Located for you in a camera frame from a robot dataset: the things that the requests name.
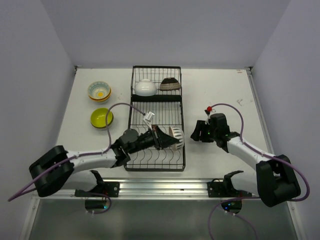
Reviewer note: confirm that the lime yellow bowl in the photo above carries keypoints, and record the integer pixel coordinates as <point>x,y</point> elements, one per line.
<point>101,116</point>

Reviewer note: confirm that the white bowl yellow sun dots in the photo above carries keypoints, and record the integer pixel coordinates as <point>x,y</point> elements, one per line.
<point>98,90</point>

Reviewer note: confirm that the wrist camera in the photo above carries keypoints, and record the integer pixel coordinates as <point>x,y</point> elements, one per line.
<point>148,118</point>
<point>209,111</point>

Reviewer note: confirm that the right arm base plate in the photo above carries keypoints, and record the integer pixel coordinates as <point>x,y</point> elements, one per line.
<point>221,188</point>

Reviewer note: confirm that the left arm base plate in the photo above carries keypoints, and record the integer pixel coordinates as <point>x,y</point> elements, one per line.
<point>102,189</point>

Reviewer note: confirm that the black wire dish rack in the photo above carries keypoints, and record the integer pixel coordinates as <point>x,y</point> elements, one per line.
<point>168,109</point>

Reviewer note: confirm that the dark patterned bowl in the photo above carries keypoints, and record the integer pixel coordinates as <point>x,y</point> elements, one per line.
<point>169,84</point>

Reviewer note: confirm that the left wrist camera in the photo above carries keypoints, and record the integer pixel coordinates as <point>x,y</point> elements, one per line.
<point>148,118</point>

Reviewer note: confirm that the white black striped bowl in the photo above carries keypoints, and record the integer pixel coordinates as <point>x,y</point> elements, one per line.
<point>178,134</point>

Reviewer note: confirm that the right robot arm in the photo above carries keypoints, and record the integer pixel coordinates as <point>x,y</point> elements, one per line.
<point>274,181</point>

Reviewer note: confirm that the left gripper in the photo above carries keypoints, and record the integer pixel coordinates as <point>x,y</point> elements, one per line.
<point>161,140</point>

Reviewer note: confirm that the pale green celadon bowl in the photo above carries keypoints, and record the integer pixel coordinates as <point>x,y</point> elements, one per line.
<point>108,96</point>

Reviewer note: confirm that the white ceramic bowl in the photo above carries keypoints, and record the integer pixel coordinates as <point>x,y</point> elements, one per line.
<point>145,88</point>

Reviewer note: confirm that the orange yellow bowl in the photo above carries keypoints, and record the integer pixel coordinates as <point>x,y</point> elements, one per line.
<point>99,101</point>

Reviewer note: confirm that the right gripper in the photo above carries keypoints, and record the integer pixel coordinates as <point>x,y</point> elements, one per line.
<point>200,125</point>

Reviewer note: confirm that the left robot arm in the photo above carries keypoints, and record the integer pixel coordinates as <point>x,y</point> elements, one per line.
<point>52,171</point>

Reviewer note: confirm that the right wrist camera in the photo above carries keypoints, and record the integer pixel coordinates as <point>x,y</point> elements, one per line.
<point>209,111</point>

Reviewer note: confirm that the aluminium mounting rail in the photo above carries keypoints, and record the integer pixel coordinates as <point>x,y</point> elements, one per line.
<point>162,188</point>

